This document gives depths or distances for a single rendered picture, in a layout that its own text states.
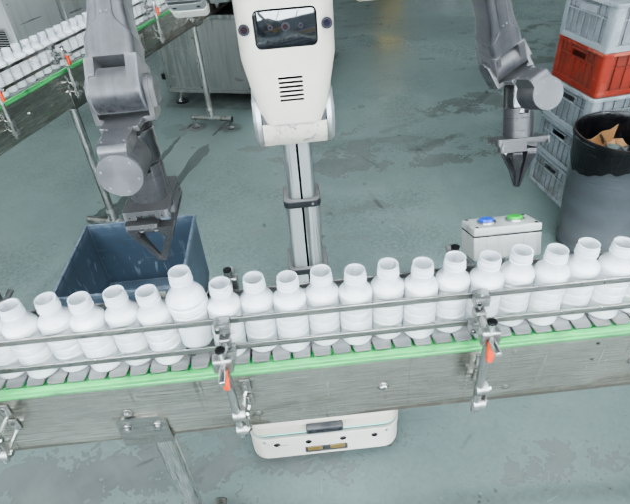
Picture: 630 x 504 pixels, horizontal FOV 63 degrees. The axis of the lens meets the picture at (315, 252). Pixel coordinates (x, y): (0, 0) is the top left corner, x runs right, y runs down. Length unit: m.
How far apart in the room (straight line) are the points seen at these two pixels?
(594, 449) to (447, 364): 1.22
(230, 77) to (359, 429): 3.50
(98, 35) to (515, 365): 0.90
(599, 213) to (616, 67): 0.73
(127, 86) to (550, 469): 1.82
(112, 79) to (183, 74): 4.18
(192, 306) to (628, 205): 2.25
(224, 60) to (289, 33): 3.42
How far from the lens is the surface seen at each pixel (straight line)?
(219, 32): 4.62
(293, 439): 1.88
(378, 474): 1.98
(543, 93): 1.01
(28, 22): 6.91
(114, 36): 0.73
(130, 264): 1.64
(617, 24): 2.93
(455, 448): 2.06
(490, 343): 0.91
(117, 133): 0.69
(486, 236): 1.08
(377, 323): 0.96
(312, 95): 1.33
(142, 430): 1.13
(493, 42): 1.02
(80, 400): 1.09
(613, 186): 2.70
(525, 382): 1.15
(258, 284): 0.88
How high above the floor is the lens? 1.74
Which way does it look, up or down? 38 degrees down
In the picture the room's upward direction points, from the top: 5 degrees counter-clockwise
